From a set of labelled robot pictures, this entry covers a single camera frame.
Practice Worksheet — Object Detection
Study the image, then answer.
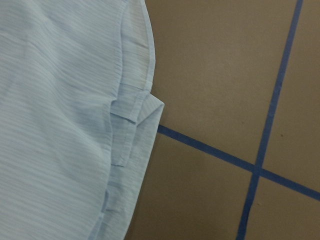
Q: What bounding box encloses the light blue button-up shirt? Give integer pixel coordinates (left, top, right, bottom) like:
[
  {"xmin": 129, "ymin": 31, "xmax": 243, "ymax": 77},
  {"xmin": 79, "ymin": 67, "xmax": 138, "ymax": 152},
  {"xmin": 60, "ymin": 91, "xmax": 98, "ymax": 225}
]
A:
[{"xmin": 0, "ymin": 0, "xmax": 164, "ymax": 240}]

